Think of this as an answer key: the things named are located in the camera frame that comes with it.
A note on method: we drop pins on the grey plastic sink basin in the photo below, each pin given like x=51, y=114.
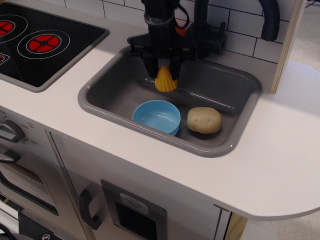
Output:
x=123, y=84

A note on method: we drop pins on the dark grey cabinet handle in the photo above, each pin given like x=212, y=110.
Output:
x=85, y=199

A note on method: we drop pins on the wooden side panel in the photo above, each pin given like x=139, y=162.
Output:
x=290, y=36

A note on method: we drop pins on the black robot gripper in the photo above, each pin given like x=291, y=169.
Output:
x=162, y=43

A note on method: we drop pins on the grey dispenser panel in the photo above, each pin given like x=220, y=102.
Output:
x=135, y=215

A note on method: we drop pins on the toy oven door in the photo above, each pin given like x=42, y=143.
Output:
x=36, y=183

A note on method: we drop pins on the dark grey toy faucet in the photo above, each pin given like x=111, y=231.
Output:
x=205, y=41

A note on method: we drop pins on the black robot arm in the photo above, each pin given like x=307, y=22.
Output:
x=161, y=13

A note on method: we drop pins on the black toy stovetop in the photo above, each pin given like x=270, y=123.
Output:
x=37, y=48

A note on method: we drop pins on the beige toy potato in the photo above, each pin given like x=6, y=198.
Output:
x=204, y=120

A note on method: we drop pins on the grey oven knob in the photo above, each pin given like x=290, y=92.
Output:
x=11, y=132

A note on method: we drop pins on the yellow toy corn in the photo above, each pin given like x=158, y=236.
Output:
x=164, y=81

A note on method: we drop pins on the light blue bowl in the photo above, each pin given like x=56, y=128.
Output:
x=160, y=115

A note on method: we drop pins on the grey oven door handle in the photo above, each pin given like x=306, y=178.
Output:
x=9, y=157

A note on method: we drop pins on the orange toy object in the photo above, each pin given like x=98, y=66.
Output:
x=180, y=31

